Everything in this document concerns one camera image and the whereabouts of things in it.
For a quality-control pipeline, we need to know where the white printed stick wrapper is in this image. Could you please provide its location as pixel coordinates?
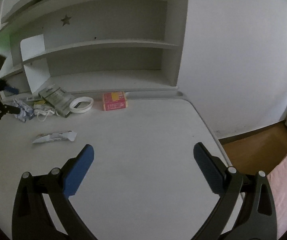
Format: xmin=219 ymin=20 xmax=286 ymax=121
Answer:
xmin=32 ymin=131 xmax=77 ymax=144

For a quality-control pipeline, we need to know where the white crumpled mask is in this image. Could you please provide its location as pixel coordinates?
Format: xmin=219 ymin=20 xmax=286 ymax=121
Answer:
xmin=33 ymin=105 xmax=56 ymax=122

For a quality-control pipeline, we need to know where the white desk shelf unit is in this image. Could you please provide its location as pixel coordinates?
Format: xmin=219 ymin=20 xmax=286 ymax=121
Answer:
xmin=0 ymin=0 xmax=188 ymax=95

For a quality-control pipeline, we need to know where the pink yellow snack box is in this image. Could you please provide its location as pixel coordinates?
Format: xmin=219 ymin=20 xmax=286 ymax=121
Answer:
xmin=102 ymin=92 xmax=128 ymax=111

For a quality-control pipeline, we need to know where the white tape ring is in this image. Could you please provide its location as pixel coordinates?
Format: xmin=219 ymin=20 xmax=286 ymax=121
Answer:
xmin=69 ymin=96 xmax=95 ymax=113

